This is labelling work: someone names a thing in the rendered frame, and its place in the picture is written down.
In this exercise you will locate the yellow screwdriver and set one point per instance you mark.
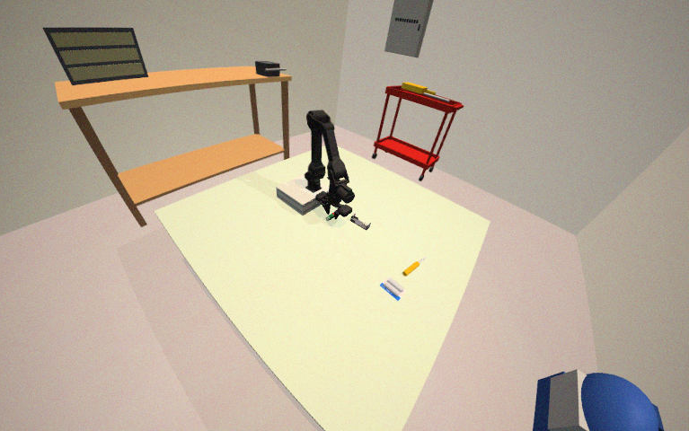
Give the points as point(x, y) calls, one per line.
point(412, 267)

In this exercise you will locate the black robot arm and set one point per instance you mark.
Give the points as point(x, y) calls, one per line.
point(321, 126)

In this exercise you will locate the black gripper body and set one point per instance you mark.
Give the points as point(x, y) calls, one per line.
point(334, 200)

